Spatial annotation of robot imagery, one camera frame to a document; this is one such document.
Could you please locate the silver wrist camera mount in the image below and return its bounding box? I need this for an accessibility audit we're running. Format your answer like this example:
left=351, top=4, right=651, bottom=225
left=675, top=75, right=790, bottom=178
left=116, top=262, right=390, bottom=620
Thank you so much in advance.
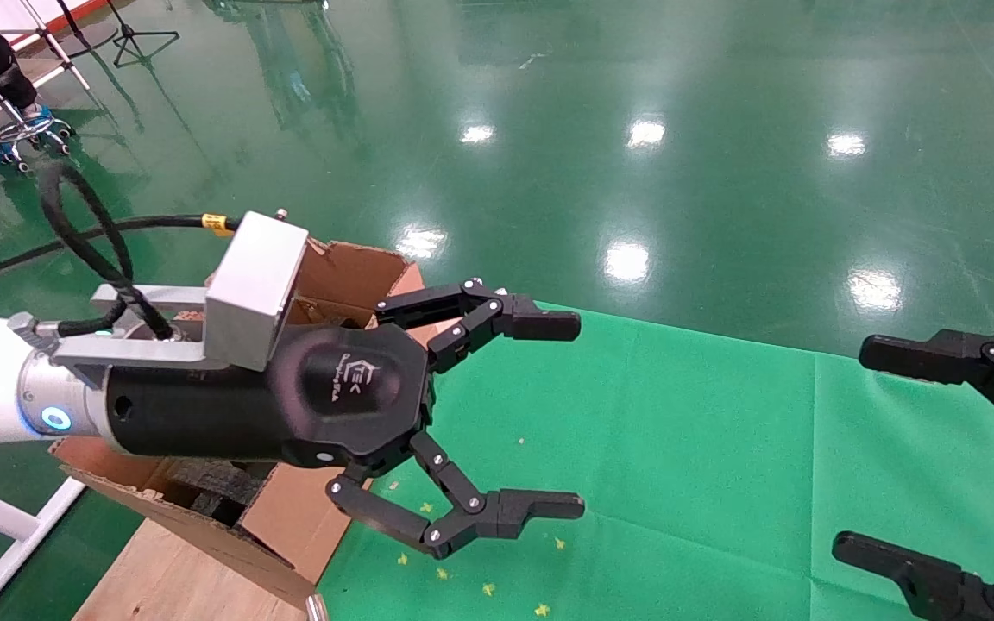
left=53, top=210, right=310, bottom=373

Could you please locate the white desk behind person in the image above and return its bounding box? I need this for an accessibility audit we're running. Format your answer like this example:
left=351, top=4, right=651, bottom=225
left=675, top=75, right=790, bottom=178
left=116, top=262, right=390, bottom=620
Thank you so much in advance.
left=0, top=0, right=94, bottom=92

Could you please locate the black looped cable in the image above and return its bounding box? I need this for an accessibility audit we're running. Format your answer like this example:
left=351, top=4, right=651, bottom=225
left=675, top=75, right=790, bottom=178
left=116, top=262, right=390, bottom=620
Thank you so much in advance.
left=38, top=162, right=177, bottom=342

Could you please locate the large open cardboard carton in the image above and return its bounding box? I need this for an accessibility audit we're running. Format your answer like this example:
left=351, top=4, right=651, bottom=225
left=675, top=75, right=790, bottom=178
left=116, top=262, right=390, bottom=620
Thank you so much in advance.
left=48, top=237, right=429, bottom=609

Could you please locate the black curved pole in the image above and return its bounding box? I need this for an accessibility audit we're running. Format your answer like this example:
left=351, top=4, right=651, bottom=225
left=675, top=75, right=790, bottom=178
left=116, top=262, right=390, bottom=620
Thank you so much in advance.
left=55, top=0, right=120, bottom=58

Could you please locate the black swivel stool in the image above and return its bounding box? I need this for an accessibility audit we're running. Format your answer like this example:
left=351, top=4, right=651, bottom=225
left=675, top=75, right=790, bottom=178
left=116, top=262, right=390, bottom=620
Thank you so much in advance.
left=0, top=65, right=77, bottom=173

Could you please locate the green cloth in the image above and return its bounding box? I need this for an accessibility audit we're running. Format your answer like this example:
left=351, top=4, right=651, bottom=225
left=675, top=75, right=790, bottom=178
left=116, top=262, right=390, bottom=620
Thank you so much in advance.
left=316, top=298, right=994, bottom=621

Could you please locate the black tripod stand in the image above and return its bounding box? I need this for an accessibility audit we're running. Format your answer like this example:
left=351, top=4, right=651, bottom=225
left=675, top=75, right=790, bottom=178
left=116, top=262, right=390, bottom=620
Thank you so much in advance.
left=104, top=0, right=180, bottom=68

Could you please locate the black foam block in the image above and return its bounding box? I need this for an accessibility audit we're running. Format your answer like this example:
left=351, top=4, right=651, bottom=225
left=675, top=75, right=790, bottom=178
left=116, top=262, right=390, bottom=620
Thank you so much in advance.
left=165, top=457, right=280, bottom=527

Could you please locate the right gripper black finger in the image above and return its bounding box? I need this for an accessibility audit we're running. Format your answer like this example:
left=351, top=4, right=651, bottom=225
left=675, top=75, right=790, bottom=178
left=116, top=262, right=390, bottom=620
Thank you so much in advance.
left=832, top=530, right=994, bottom=621
left=859, top=326, right=994, bottom=448

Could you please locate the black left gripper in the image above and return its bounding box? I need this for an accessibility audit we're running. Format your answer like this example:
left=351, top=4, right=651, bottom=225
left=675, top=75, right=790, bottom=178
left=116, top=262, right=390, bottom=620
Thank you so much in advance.
left=104, top=323, right=437, bottom=471

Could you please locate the black cable with yellow tag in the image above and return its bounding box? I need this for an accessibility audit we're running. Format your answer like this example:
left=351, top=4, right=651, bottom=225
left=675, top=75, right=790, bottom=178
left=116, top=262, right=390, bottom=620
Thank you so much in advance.
left=0, top=213, right=243, bottom=294

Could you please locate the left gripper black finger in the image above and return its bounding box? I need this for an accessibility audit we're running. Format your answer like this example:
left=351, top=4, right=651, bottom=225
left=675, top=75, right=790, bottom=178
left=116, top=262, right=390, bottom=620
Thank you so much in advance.
left=326, top=431, right=586, bottom=560
left=374, top=278, right=582, bottom=373

